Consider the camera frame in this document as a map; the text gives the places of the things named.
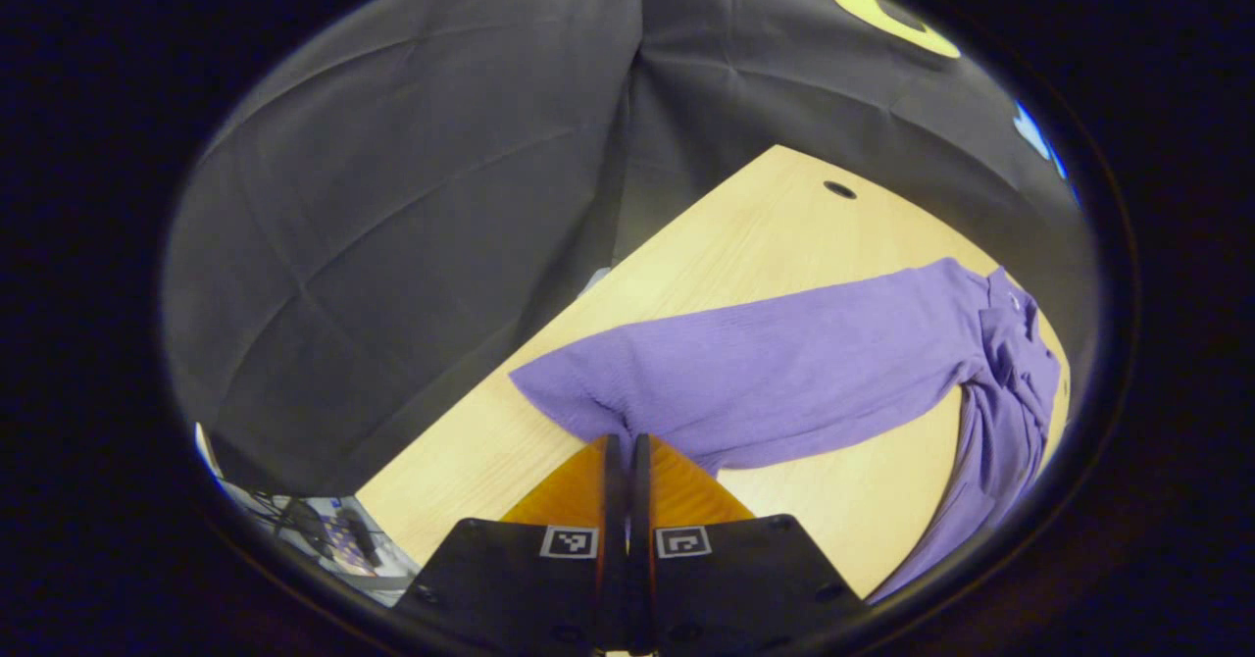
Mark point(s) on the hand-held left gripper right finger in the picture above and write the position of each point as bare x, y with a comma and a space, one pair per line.
641, 579

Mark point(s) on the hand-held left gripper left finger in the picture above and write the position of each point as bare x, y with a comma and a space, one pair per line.
615, 579

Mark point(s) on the purple button-up shirt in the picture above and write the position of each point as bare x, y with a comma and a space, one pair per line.
784, 363

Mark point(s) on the black backdrop cloth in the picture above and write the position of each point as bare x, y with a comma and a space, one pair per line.
412, 226

